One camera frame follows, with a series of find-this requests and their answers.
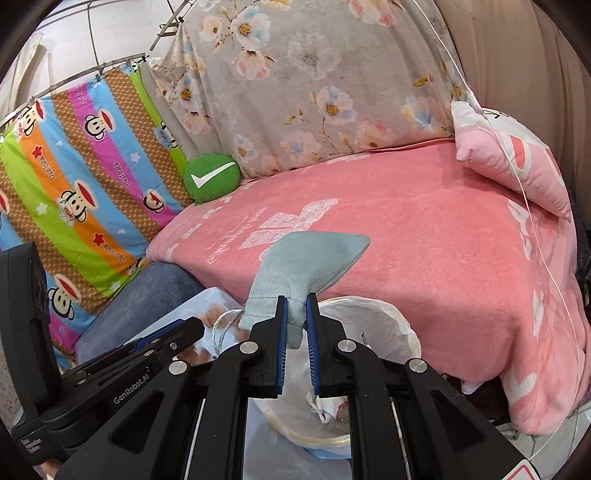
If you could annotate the pink blanket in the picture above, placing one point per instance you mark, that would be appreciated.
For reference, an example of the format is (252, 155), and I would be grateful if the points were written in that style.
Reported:
(438, 240)

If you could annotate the green round check mark cushion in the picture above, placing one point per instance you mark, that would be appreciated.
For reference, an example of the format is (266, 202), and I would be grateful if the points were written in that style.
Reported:
(207, 191)

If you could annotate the light blue printed table cloth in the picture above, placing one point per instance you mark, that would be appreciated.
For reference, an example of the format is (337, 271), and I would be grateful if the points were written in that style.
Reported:
(198, 304)

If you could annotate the pink pillow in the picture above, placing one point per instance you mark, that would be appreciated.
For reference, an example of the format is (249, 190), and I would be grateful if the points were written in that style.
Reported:
(508, 161)

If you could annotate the beige curtain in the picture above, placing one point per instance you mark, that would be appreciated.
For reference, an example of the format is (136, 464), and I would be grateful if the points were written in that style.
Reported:
(531, 55)

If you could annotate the white cloth with red print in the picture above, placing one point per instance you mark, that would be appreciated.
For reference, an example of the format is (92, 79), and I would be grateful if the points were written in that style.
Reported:
(330, 410)

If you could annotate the grey floral sheet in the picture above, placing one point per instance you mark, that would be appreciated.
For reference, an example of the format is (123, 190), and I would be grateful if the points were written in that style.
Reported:
(300, 69)

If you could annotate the white round basket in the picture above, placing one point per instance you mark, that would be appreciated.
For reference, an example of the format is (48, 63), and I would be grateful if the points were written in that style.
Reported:
(383, 323)

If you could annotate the dark blue blanket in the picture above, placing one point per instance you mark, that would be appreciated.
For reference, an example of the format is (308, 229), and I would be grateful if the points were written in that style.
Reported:
(138, 295)

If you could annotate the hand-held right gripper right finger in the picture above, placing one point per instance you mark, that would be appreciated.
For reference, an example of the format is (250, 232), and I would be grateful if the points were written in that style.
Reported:
(313, 346)

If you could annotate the striped monkey print sheet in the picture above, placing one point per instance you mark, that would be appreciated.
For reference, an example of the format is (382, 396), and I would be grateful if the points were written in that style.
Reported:
(92, 184)

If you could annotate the metal drying rack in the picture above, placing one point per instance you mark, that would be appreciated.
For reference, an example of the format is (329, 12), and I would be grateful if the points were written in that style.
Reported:
(92, 70)

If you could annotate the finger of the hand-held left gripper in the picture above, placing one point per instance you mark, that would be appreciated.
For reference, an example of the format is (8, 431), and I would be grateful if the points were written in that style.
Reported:
(184, 332)

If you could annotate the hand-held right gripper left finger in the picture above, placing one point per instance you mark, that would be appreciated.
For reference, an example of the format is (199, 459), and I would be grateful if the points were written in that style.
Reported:
(280, 350)

